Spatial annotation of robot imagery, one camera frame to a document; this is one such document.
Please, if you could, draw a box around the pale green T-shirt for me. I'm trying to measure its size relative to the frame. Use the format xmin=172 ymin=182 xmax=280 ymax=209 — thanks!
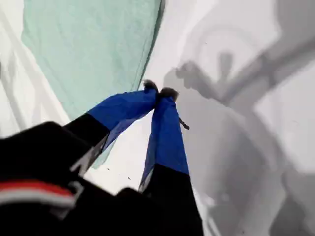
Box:
xmin=21 ymin=0 xmax=165 ymax=170

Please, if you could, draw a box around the red and white wire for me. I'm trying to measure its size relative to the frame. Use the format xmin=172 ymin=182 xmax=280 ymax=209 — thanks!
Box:
xmin=0 ymin=180 xmax=76 ymax=207

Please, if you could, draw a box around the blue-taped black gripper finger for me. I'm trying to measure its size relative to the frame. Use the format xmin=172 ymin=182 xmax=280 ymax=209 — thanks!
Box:
xmin=138 ymin=87 xmax=201 ymax=214
xmin=61 ymin=79 xmax=158 ymax=159

